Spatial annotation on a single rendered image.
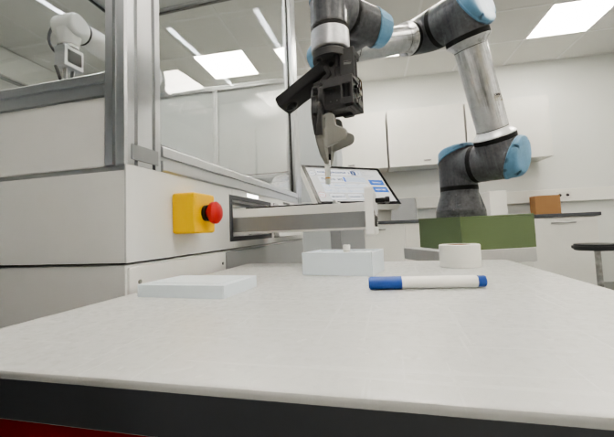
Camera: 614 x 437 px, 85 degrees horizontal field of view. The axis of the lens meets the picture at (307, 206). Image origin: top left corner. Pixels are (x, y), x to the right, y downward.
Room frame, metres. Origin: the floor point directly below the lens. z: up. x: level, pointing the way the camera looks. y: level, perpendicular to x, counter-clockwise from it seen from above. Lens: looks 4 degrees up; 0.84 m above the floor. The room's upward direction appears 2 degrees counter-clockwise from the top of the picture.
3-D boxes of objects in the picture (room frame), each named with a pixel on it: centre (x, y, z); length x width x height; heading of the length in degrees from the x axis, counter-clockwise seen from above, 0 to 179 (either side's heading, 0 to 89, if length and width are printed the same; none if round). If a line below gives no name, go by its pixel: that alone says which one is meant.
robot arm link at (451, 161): (1.09, -0.50, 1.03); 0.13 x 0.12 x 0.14; 34
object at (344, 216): (0.91, 0.04, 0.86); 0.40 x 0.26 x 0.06; 76
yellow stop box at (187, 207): (0.62, 0.20, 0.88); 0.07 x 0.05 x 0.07; 166
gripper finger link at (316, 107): (0.62, -0.03, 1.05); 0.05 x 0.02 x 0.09; 155
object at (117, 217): (1.09, 0.60, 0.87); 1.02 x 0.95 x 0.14; 166
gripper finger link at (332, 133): (0.61, -0.05, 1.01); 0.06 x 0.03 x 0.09; 65
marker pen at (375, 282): (0.42, -0.14, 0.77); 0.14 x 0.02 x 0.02; 82
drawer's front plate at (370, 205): (0.87, -0.17, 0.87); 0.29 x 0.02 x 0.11; 166
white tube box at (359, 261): (0.60, -0.06, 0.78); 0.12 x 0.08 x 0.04; 65
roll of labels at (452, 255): (0.62, -0.27, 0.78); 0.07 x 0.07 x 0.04
